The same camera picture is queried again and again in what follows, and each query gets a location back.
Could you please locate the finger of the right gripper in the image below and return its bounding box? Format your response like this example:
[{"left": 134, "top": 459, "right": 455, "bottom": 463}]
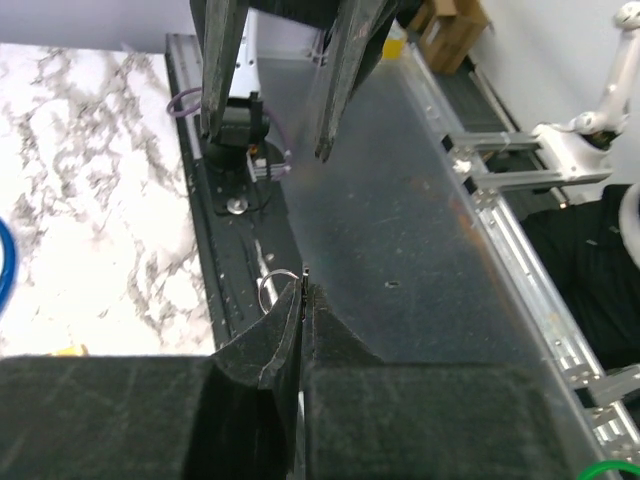
[
  {"left": 189, "top": 0, "right": 249, "bottom": 138},
  {"left": 314, "top": 0, "right": 400, "bottom": 162}
]

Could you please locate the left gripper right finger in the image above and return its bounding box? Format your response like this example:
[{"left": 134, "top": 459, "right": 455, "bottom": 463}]
[{"left": 304, "top": 285, "right": 585, "bottom": 479}]

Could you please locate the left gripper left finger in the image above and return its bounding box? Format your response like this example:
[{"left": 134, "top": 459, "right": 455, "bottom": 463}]
[{"left": 1, "top": 281, "right": 303, "bottom": 479}]

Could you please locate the blue cable lock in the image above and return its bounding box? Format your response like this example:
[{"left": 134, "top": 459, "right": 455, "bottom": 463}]
[{"left": 0, "top": 220, "right": 19, "bottom": 313}]

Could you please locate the brass padlock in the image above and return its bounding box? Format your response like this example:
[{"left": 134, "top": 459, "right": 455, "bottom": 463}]
[{"left": 50, "top": 344, "right": 89, "bottom": 356}]

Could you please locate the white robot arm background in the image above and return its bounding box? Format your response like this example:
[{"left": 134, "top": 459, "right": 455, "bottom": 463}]
[{"left": 295, "top": 3, "right": 639, "bottom": 479}]

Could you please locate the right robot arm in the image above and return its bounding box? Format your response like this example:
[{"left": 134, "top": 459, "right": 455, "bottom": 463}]
[{"left": 190, "top": 0, "right": 405, "bottom": 161}]

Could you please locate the cardboard box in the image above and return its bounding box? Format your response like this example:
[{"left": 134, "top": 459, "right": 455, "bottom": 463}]
[{"left": 408, "top": 0, "right": 490, "bottom": 75}]

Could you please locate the person in black clothing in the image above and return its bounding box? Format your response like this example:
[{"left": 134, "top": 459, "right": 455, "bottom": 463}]
[{"left": 521, "top": 184, "right": 639, "bottom": 370}]

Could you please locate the black mounting base plate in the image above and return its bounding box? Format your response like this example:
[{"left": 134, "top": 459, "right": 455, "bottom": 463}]
[{"left": 166, "top": 34, "right": 302, "bottom": 348}]

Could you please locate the green cable lock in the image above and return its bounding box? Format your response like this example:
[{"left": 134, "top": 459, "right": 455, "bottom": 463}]
[{"left": 577, "top": 460, "right": 640, "bottom": 480}]

